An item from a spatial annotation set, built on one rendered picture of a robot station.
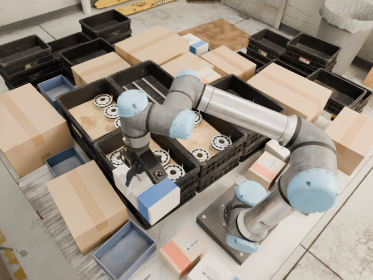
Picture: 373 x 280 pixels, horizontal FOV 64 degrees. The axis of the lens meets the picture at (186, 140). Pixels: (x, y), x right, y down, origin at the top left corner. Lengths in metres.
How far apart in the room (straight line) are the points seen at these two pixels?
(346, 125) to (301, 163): 1.01
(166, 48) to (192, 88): 1.23
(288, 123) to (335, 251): 1.60
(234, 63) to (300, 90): 0.46
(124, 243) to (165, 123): 0.74
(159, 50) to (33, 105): 0.83
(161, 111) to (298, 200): 0.40
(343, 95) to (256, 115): 1.89
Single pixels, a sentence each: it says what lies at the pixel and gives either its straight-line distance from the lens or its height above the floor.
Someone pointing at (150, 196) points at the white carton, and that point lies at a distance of 0.93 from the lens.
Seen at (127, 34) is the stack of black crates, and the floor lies 0.47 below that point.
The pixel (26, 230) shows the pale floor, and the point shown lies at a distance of 2.34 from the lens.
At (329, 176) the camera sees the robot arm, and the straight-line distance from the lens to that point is 0.78.
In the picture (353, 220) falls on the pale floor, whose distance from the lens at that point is 2.54.
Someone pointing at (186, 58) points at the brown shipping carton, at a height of 0.86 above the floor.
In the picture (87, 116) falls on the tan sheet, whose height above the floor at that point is 0.83.
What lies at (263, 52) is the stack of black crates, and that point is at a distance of 3.08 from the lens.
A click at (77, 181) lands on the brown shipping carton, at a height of 0.86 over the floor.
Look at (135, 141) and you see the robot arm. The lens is 0.80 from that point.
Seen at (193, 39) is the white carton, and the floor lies 0.79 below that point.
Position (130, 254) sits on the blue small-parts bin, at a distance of 1.32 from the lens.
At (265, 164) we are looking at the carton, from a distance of 1.53.
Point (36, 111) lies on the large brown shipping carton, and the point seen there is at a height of 0.90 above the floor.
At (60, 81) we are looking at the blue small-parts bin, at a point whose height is 0.80.
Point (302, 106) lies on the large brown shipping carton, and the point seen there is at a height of 0.90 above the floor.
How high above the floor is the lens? 1.93
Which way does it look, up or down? 48 degrees down
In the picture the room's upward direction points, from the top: 4 degrees clockwise
